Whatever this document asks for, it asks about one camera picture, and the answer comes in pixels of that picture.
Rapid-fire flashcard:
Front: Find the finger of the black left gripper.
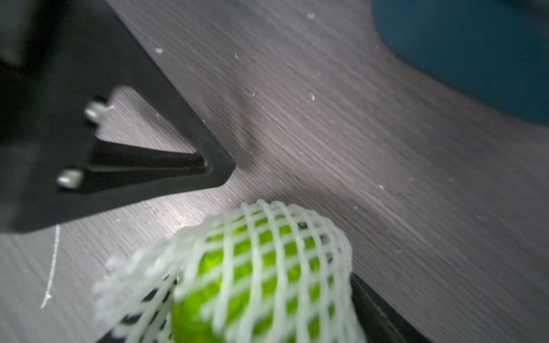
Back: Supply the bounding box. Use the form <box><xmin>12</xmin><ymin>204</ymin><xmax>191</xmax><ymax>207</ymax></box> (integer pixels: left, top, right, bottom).
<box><xmin>0</xmin><ymin>0</ymin><xmax>237</xmax><ymax>234</ymax></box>

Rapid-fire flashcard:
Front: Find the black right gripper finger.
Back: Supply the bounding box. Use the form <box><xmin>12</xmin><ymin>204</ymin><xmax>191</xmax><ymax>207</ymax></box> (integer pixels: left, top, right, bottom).
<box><xmin>350</xmin><ymin>273</ymin><xmax>431</xmax><ymax>343</ymax></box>

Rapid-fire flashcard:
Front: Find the green custard apple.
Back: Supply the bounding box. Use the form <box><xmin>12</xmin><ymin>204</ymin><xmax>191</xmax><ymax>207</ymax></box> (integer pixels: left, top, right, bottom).
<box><xmin>171</xmin><ymin>209</ymin><xmax>344</xmax><ymax>343</ymax></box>

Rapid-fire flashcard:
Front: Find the white foam net back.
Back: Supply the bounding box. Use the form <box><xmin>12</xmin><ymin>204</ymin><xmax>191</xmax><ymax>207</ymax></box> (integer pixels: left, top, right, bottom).
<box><xmin>94</xmin><ymin>200</ymin><xmax>367</xmax><ymax>342</ymax></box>

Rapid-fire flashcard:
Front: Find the dark teal small tray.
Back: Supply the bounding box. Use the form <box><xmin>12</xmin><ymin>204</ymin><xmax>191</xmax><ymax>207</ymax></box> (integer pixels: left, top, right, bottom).
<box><xmin>371</xmin><ymin>1</ymin><xmax>548</xmax><ymax>126</ymax></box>

